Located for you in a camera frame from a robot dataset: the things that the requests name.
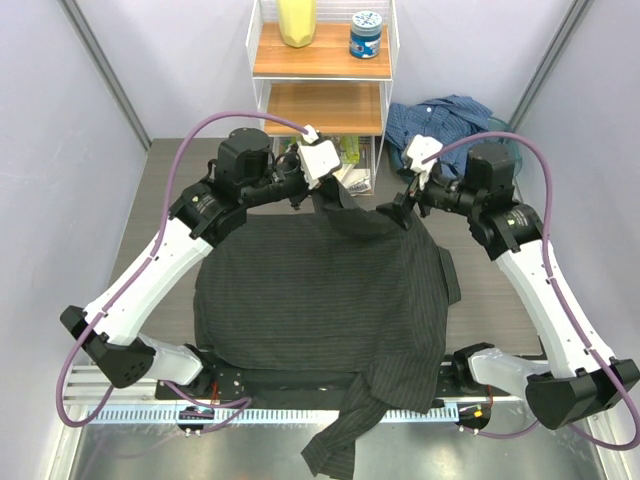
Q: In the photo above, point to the stack of books and papers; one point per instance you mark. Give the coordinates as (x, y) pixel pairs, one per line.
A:
(357, 179)

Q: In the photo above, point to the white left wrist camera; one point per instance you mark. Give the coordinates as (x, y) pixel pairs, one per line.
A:
(318, 156)

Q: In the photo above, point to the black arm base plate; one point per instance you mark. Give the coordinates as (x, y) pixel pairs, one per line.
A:
(298, 390)

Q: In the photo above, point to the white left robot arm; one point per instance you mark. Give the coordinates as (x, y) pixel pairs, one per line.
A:
(244, 174)

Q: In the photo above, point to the blue lidded jar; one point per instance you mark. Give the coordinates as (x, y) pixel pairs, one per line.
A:
(365, 34)

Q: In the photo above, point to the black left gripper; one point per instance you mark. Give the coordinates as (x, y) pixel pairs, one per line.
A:
(292, 157)

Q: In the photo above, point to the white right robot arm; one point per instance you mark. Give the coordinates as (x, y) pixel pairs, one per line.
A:
(581, 375)

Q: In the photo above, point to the black pinstripe long sleeve shirt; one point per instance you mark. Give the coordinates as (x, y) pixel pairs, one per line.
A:
(341, 289)

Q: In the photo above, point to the white wire wooden shelf unit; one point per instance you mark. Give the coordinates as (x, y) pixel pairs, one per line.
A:
(322, 84)

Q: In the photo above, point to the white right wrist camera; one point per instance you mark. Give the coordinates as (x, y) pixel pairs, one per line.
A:
(420, 156)

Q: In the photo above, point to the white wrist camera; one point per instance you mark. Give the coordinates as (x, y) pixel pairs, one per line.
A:
(318, 156)
(420, 156)

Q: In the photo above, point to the yellow vase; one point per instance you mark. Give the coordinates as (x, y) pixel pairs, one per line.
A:
(297, 21)

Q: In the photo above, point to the perforated metal rail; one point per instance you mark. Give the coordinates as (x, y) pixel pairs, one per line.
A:
(189, 414)

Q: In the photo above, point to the blue checked long sleeve shirt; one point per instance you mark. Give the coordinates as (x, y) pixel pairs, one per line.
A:
(446, 119)

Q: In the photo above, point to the teal plastic basin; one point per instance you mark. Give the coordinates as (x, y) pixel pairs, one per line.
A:
(495, 124)

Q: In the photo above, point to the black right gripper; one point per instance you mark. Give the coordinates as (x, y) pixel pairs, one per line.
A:
(399, 210)

